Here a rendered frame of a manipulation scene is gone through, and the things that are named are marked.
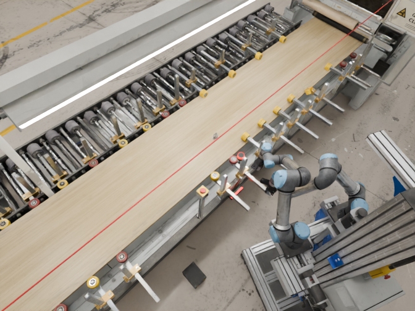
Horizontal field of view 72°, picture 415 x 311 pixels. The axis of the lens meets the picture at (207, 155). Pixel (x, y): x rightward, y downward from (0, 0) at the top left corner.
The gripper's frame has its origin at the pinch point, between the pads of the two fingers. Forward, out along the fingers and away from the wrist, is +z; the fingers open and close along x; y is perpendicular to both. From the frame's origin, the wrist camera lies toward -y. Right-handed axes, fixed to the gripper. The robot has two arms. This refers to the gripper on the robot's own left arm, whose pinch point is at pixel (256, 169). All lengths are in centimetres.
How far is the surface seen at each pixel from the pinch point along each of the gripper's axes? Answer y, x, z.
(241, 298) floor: -67, -63, 99
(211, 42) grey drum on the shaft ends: 110, 162, 14
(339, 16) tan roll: 250, 70, -10
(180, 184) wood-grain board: -55, 39, 9
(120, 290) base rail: -143, 10, 29
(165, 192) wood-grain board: -70, 41, 9
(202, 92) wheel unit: 31, 98, 2
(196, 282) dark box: -91, -22, 87
